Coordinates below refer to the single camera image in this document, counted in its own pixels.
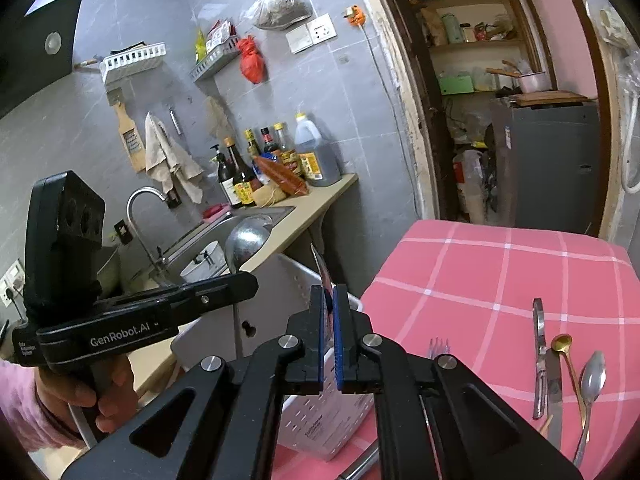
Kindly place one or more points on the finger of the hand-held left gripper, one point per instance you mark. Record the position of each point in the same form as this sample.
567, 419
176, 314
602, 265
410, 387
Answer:
220, 292

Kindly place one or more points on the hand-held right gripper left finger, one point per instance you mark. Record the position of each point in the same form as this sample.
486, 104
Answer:
320, 345

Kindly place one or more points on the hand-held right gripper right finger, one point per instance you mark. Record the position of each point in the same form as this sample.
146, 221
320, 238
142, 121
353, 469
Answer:
340, 345

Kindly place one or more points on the white perforated utensil basket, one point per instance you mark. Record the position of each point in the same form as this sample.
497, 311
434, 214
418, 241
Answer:
320, 420

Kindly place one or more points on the kitchen knife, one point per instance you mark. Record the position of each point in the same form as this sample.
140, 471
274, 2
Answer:
320, 270

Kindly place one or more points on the steel table knife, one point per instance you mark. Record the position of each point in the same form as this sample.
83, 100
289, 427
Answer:
554, 395

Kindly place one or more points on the person's left hand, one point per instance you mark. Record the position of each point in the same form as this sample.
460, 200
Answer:
117, 402

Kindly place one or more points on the white lid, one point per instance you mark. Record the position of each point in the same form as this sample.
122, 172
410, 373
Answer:
202, 262

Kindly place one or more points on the steel bowl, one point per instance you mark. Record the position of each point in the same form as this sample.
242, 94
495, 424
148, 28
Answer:
245, 245

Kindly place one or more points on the steel sink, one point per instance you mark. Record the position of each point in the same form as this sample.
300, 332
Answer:
220, 227

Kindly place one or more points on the pink soap dish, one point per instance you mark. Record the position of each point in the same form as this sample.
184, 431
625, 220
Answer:
216, 211

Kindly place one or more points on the steel faucet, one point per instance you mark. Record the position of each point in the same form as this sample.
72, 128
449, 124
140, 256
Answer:
134, 200

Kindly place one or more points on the steel fork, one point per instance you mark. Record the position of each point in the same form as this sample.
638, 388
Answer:
439, 347

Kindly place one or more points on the beige bundle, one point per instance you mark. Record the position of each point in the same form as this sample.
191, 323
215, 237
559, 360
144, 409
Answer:
270, 196

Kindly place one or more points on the soy sauce bottle yellow label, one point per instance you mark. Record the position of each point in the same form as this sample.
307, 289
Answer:
244, 185

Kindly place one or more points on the dark pump bottle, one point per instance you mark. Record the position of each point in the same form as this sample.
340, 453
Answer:
224, 180

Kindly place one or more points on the red snack packet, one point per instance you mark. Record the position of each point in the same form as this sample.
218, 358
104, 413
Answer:
282, 177

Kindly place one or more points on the wooden grater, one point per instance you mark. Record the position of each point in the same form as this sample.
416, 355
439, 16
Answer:
131, 140

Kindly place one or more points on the beige hanging towel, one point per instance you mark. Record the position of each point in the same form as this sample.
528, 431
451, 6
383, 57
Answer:
167, 160

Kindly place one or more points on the dark sauce bottle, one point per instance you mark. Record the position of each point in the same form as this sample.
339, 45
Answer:
269, 145
251, 145

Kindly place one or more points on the pink checkered tablecloth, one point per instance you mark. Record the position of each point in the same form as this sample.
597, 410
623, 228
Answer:
475, 270

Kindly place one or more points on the brown sauce bottle yellow cap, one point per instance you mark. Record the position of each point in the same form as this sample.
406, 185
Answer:
285, 147

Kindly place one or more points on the large oil jug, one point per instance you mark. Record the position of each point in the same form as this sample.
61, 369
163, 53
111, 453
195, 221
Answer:
315, 152

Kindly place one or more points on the beige hanging cloth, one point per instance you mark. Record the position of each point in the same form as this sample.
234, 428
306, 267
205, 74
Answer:
220, 117

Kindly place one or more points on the steel hanging utensil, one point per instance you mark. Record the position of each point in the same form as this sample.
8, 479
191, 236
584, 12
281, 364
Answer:
174, 120

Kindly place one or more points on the steel peeler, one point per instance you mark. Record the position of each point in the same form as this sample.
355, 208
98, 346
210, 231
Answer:
538, 360

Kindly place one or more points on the white plastic jug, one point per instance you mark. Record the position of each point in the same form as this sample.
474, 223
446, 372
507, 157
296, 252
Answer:
470, 185

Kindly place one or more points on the black range hood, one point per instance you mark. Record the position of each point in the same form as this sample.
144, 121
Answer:
30, 50

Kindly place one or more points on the gold spoon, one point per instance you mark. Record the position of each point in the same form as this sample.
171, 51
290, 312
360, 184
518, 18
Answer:
561, 343

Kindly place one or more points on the red plastic bag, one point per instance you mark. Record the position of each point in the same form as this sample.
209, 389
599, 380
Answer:
251, 62

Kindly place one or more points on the yellow packet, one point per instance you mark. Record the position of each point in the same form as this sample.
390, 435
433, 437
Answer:
200, 46

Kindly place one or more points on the silver spoon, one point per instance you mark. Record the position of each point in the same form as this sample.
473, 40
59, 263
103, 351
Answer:
593, 375

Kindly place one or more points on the red and white packets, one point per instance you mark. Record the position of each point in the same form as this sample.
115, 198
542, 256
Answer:
220, 35

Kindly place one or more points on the grey appliance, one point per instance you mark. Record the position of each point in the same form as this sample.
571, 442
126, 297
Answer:
545, 170

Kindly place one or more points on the green box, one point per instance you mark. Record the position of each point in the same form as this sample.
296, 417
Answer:
456, 85

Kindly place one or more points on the wooden cutting board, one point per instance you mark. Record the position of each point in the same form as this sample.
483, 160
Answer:
550, 99

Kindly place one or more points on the pink pot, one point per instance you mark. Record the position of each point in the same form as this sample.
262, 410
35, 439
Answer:
531, 82

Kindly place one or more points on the mint green canister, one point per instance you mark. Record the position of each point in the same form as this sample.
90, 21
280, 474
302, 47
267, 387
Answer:
451, 29

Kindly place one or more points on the wooden shelf unit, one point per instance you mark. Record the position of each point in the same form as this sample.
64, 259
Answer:
465, 2

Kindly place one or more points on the cream hanging bag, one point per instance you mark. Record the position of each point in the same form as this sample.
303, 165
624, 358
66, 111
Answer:
615, 27

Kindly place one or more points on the white wall outlet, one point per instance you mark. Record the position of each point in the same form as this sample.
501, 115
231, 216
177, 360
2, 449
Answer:
11, 280

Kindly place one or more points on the white wall rack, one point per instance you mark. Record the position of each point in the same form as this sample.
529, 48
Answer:
132, 60

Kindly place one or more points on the wooden door frame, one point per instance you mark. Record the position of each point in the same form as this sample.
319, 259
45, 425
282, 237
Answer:
406, 125

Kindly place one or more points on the metal wall shelf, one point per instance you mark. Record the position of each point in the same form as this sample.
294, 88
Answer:
212, 62

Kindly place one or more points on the white wall switch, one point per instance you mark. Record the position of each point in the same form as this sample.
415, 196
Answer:
300, 40

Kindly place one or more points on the white wall socket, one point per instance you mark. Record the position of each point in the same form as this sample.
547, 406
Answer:
321, 29

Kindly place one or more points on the orange wall hook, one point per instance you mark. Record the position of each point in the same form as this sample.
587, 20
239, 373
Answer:
354, 14

